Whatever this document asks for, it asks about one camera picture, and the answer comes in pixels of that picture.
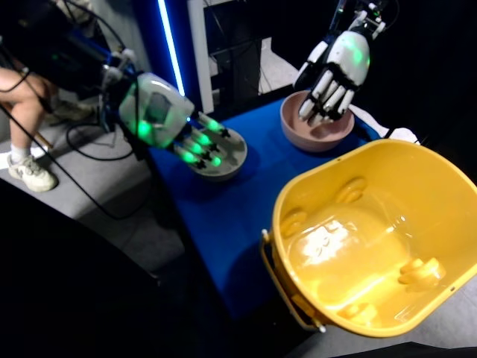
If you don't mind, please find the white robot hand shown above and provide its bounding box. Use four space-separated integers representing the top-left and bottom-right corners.
293 31 373 127
118 72 234 171

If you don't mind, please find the large grey bowl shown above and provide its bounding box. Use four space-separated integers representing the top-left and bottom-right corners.
184 126 249 183

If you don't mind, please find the small pink bowl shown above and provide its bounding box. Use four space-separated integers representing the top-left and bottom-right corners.
279 90 356 153

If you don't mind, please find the yellow plastic bucket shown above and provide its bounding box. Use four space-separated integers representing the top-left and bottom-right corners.
259 138 477 339

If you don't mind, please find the black equipment rack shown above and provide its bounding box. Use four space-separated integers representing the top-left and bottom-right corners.
204 0 269 109

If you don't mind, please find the blue table cloth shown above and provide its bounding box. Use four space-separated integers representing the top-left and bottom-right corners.
147 95 381 321

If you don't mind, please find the person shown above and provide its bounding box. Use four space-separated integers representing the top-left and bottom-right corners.
0 66 98 193

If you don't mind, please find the blue post with light strip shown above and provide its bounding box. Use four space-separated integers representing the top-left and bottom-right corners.
132 0 198 109

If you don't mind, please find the white frame post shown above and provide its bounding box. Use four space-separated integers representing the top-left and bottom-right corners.
186 0 217 115

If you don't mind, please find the black floor cable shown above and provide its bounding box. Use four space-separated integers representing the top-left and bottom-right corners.
65 122 136 162

